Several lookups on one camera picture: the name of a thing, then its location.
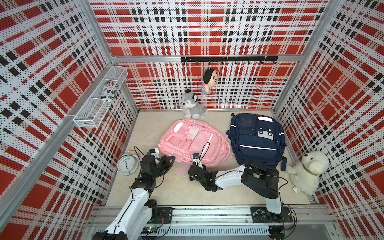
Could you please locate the white wire mesh basket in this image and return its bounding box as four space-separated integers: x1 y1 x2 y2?
74 66 128 129

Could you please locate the navy blue backpack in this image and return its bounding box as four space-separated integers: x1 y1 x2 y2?
226 113 287 172

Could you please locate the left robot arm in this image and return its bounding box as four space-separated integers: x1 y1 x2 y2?
92 155 175 240

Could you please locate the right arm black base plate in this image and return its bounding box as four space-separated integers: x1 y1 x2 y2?
251 206 294 223

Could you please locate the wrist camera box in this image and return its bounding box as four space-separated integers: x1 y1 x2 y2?
193 153 202 168
148 148 160 158

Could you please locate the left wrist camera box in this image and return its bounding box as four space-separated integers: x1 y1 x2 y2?
148 148 160 158

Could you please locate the black wall hook rail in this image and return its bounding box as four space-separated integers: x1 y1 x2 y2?
181 56 279 63

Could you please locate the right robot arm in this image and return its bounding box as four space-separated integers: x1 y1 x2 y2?
188 160 282 215

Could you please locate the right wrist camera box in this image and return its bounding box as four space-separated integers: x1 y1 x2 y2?
193 153 202 168

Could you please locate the white fluffy plush dog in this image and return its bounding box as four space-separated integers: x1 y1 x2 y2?
286 151 329 195

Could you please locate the green circuit board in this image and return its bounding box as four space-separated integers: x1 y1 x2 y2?
141 226 159 236

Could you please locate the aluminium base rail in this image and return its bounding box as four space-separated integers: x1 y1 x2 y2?
86 204 334 226

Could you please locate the pink backpack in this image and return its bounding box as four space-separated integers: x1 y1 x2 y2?
158 119 233 168

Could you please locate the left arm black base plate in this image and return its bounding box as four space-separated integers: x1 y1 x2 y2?
148 207 174 224

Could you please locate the white alarm clock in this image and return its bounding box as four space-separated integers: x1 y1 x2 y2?
117 153 140 176

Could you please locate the striped can in basket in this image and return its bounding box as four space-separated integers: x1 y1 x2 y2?
101 81 118 101

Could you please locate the black-haired hanging doll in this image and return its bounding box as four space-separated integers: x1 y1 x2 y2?
202 69 218 94

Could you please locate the grey husky plush toy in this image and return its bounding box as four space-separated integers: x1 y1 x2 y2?
182 89 207 119

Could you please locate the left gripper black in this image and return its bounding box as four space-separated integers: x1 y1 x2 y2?
151 155 175 179

